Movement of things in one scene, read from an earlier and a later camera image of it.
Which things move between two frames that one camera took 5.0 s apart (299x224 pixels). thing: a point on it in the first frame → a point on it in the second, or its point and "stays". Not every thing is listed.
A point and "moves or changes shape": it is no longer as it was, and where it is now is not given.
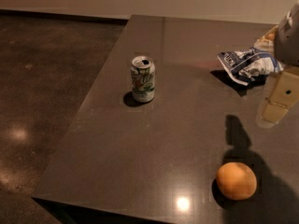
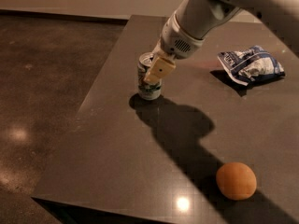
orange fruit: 235,181 stays
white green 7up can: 143,78 moves or changes shape
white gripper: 288,42 → 175,38
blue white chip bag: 246,65 stays
